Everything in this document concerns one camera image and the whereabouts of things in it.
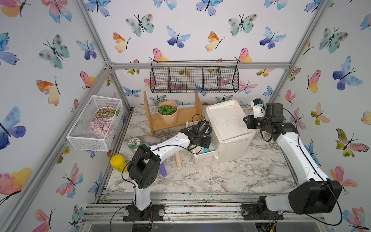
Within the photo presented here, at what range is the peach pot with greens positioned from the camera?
0.93 m

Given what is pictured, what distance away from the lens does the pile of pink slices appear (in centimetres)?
64

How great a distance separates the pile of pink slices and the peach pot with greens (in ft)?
1.10
